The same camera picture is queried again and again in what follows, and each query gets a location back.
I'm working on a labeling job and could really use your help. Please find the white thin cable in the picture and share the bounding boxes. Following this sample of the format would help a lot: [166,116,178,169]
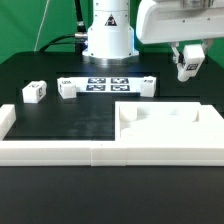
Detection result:
[33,0,52,53]

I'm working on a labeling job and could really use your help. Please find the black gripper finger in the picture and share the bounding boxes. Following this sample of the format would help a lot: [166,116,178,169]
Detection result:
[202,39,213,54]
[170,42,181,69]

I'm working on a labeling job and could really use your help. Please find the white U-shaped obstacle fence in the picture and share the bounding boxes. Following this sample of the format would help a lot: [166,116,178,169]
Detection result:
[0,104,224,166]

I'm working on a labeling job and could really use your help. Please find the fiducial marker sheet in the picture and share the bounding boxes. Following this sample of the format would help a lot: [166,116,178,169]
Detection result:
[71,77,143,93]

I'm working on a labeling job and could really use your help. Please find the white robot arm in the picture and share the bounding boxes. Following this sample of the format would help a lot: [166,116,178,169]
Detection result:
[83,0,224,76]

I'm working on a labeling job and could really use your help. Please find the white square tabletop part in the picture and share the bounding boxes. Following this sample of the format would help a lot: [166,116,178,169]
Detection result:
[115,101,224,141]

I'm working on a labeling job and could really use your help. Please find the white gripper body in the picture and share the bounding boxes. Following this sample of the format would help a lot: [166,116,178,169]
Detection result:
[136,0,224,44]

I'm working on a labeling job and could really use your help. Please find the black cable bundle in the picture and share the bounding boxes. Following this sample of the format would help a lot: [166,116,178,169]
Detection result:
[39,0,89,54]

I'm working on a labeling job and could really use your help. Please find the green backdrop curtain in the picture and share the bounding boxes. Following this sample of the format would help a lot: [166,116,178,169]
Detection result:
[0,0,224,66]

